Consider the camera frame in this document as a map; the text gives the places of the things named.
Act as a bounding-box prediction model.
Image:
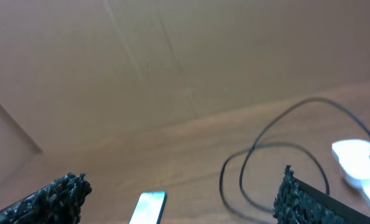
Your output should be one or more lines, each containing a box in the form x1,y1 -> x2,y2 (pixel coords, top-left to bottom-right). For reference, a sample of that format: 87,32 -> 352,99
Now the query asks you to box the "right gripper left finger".
0,172 -> 92,224

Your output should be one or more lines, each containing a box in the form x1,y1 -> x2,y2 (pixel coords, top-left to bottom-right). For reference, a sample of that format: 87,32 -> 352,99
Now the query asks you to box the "blue-screen Samsung smartphone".
129,191 -> 167,224

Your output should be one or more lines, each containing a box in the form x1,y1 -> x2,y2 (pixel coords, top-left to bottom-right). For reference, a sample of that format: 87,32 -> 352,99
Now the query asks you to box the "white charger plug adapter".
331,139 -> 370,189

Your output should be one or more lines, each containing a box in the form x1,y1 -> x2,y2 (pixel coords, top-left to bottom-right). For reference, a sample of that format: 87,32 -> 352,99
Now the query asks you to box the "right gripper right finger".
273,165 -> 370,224

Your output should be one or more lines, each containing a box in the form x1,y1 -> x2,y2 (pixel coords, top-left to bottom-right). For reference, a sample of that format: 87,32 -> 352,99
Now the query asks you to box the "black USB-C charging cable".
219,96 -> 370,224

